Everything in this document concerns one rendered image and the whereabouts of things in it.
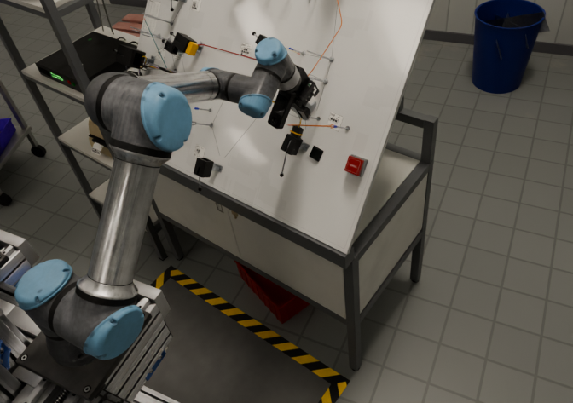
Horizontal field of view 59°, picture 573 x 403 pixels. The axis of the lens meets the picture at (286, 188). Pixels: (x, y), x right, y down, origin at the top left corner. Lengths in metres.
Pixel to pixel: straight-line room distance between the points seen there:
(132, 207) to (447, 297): 1.92
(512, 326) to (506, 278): 0.27
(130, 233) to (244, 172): 0.91
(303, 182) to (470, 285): 1.26
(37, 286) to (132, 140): 0.37
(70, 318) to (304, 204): 0.90
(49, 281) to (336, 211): 0.90
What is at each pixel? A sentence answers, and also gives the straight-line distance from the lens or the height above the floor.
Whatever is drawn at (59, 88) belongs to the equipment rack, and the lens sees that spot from 2.47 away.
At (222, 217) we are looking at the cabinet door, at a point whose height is 0.65.
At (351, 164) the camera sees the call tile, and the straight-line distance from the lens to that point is 1.58.
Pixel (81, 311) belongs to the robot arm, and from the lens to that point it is 1.05.
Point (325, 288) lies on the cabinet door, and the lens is 1.97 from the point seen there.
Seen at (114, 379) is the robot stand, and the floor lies 1.05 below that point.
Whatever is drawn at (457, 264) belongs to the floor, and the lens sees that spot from 2.76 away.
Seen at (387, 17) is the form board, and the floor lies 1.44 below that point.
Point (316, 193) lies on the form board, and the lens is 1.68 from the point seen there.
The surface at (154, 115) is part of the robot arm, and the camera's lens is 0.92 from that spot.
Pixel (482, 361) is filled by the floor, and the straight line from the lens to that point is 2.49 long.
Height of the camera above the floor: 2.17
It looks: 44 degrees down
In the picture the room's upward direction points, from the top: 9 degrees counter-clockwise
